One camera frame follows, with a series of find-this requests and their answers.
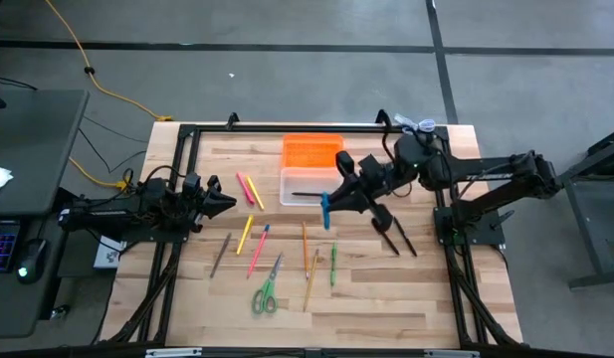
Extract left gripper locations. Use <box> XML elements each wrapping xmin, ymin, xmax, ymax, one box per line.
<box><xmin>191</xmin><ymin>174</ymin><xmax>238</xmax><ymax>234</ymax></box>

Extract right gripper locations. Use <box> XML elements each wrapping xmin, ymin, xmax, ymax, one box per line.
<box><xmin>327</xmin><ymin>150</ymin><xmax>398</xmax><ymax>233</ymax></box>

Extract pink highlighter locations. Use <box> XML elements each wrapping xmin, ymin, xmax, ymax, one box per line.
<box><xmin>235</xmin><ymin>171</ymin><xmax>256</xmax><ymax>206</ymax></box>

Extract blue marker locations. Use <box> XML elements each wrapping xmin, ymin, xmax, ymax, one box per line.
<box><xmin>320</xmin><ymin>191</ymin><xmax>332</xmax><ymax>231</ymax></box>

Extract yellow highlighter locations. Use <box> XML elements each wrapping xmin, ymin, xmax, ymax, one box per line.
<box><xmin>245</xmin><ymin>174</ymin><xmax>266</xmax><ymax>212</ymax></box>
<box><xmin>235</xmin><ymin>214</ymin><xmax>255</xmax><ymax>257</ymax></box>

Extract pink pencil with blue cap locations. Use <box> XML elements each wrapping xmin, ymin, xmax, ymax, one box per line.
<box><xmin>246</xmin><ymin>223</ymin><xmax>271</xmax><ymax>279</ymax></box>

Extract green-handled scissors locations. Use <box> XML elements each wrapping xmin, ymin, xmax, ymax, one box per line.
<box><xmin>250</xmin><ymin>252</ymin><xmax>285</xmax><ymax>316</ymax></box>

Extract clear plastic supply box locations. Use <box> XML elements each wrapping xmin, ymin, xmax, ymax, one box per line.
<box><xmin>279</xmin><ymin>166</ymin><xmax>345</xmax><ymax>208</ymax></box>

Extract orange plastic box lid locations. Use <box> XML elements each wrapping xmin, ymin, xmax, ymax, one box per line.
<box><xmin>281</xmin><ymin>132</ymin><xmax>346</xmax><ymax>169</ymax></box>

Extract white printed box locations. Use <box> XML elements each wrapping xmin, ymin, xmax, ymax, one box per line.
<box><xmin>93</xmin><ymin>236</ymin><xmax>127</xmax><ymax>269</ymax></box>

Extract grey pencil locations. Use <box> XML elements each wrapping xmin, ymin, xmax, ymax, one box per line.
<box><xmin>209</xmin><ymin>232</ymin><xmax>233</xmax><ymax>279</ymax></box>

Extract green pen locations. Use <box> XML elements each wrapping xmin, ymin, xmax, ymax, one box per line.
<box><xmin>329</xmin><ymin>242</ymin><xmax>339</xmax><ymax>287</ymax></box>

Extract orange pencil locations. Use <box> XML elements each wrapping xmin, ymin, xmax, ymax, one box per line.
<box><xmin>301</xmin><ymin>221</ymin><xmax>311</xmax><ymax>280</ymax></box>

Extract yellow wooden pencil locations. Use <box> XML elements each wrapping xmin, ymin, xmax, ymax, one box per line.
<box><xmin>302</xmin><ymin>248</ymin><xmax>320</xmax><ymax>313</ymax></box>

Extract black computer desk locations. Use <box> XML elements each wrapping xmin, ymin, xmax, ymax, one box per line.
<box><xmin>0</xmin><ymin>89</ymin><xmax>92</xmax><ymax>340</ymax></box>

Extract black computer mouse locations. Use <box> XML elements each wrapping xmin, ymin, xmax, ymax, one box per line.
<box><xmin>15</xmin><ymin>238</ymin><xmax>48</xmax><ymax>285</ymax></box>

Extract backlit keyboard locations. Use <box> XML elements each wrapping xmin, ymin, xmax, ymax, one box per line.
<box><xmin>0</xmin><ymin>221</ymin><xmax>21</xmax><ymax>273</ymax></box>

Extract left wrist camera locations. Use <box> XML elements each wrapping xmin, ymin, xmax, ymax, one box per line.
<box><xmin>180</xmin><ymin>171</ymin><xmax>203</xmax><ymax>196</ymax></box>

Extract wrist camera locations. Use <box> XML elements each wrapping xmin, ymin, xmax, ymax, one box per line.
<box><xmin>358</xmin><ymin>153</ymin><xmax>386</xmax><ymax>183</ymax></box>
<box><xmin>180</xmin><ymin>171</ymin><xmax>203</xmax><ymax>196</ymax></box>

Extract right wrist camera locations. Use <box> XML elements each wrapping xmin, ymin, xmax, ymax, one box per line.
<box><xmin>358</xmin><ymin>153</ymin><xmax>386</xmax><ymax>183</ymax></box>

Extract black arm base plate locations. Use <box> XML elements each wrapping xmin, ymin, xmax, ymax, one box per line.
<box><xmin>433</xmin><ymin>206</ymin><xmax>507</xmax><ymax>247</ymax></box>
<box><xmin>119</xmin><ymin>205</ymin><xmax>194</xmax><ymax>245</ymax></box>

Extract black aluminium table frame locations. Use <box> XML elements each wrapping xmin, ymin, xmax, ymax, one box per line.
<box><xmin>100</xmin><ymin>108</ymin><xmax>525</xmax><ymax>358</ymax></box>

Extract white cable bundle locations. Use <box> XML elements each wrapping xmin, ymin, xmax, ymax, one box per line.
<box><xmin>393</xmin><ymin>112</ymin><xmax>437</xmax><ymax>135</ymax></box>

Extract yellow cable with plug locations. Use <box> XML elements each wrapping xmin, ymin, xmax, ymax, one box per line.
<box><xmin>67</xmin><ymin>156</ymin><xmax>134</xmax><ymax>194</ymax></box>

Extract long yellow extension cable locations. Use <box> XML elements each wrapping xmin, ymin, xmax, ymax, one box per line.
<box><xmin>43</xmin><ymin>0</ymin><xmax>176</xmax><ymax>123</ymax></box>

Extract black floor cable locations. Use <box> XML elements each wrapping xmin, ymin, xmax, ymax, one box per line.
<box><xmin>77</xmin><ymin>113</ymin><xmax>149</xmax><ymax>175</ymax></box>

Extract black clamp handle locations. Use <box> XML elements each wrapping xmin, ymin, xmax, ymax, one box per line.
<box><xmin>489</xmin><ymin>208</ymin><xmax>515</xmax><ymax>231</ymax></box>

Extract silver bracket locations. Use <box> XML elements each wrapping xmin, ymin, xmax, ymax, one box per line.
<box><xmin>145</xmin><ymin>347</ymin><xmax>203</xmax><ymax>358</ymax></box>
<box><xmin>424</xmin><ymin>349</ymin><xmax>481</xmax><ymax>358</ymax></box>

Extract black side table frame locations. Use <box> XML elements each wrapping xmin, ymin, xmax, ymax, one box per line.
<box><xmin>554</xmin><ymin>126</ymin><xmax>614</xmax><ymax>290</ymax></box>

